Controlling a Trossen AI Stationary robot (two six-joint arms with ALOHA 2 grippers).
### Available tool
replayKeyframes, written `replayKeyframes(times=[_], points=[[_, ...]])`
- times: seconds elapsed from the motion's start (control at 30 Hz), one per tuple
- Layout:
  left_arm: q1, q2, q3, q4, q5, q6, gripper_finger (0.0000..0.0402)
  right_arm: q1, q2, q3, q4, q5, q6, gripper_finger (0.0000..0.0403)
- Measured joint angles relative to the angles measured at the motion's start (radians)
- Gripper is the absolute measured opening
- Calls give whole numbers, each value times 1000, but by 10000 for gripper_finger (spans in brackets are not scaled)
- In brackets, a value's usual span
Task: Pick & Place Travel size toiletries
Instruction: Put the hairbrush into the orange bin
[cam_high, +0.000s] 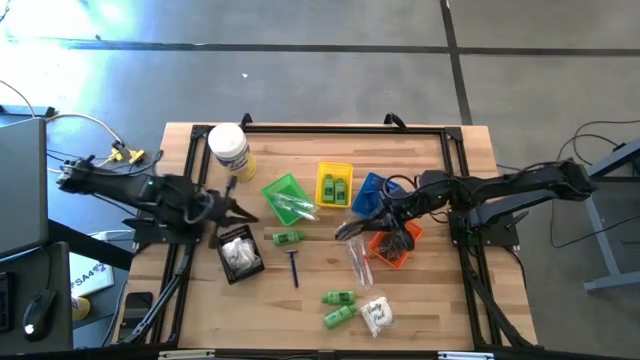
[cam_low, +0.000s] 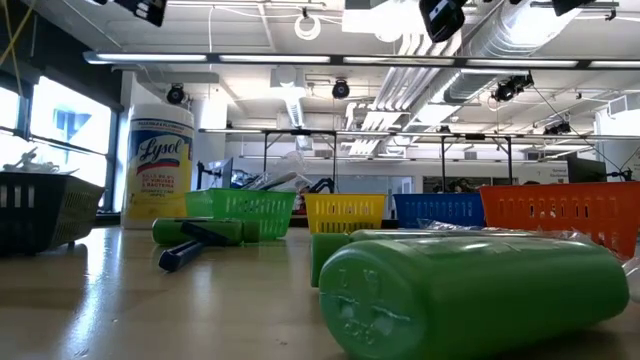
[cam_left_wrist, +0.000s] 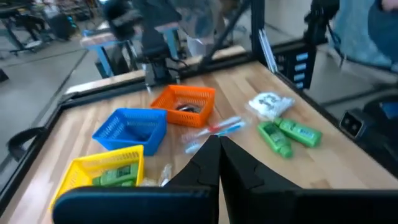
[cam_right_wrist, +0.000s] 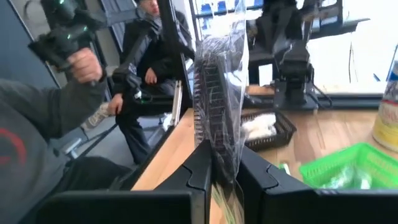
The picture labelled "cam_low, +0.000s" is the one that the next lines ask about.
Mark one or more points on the small green bottle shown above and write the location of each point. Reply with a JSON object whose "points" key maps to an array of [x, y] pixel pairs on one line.
{"points": [[165, 231], [327, 255], [475, 295]]}

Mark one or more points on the dark blue razor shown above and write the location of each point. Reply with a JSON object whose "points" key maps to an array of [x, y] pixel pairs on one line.
{"points": [[182, 255]]}

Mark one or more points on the black background robot arm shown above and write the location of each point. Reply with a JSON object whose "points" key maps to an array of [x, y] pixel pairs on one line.
{"points": [[325, 184]]}

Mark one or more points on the monitor on black arm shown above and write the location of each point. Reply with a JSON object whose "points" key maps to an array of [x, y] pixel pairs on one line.
{"points": [[222, 172]]}

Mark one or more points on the black track light cluster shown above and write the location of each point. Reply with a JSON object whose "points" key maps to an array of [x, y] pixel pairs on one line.
{"points": [[510, 87], [557, 128]]}

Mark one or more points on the dark computer monitor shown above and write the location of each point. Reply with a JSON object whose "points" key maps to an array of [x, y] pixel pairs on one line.
{"points": [[585, 170]]}

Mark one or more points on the white ceiling pipes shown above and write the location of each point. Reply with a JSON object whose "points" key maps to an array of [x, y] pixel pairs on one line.
{"points": [[415, 75]]}

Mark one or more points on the orange plastic basket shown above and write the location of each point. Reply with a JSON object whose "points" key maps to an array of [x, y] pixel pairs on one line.
{"points": [[565, 210]]}

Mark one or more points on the person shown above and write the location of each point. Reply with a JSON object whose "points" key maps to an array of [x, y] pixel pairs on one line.
{"points": [[460, 185]]}

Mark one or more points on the blue plastic basket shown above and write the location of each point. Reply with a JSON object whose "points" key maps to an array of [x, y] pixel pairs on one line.
{"points": [[440, 210]]}

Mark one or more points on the black ceiling spotlight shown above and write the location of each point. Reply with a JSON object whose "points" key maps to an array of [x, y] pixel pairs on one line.
{"points": [[340, 89], [175, 93]]}

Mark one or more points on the yellow plastic basket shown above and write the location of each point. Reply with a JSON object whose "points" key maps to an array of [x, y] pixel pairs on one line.
{"points": [[345, 212]]}

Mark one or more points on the green plastic basket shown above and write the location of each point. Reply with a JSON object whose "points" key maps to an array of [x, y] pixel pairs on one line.
{"points": [[250, 210]]}

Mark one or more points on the long ceiling light strip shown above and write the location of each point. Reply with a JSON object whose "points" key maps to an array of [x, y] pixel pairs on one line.
{"points": [[150, 57]]}

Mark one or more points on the yellow Lysol wipes canister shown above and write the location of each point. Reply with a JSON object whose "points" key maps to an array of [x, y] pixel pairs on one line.
{"points": [[159, 165]]}

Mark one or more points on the black plastic basket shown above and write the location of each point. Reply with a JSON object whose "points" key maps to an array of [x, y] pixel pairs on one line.
{"points": [[45, 215]]}

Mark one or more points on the silver spiral air duct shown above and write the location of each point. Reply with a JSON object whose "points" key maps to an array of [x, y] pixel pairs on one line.
{"points": [[480, 45]]}

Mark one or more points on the black metal workstation frame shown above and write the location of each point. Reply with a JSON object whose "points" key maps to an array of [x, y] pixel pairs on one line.
{"points": [[334, 160]]}

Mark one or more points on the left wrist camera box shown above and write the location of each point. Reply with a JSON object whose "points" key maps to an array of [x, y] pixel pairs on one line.
{"points": [[147, 10]]}

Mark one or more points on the large window with dark frame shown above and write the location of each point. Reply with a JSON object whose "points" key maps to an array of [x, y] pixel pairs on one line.
{"points": [[70, 125]]}

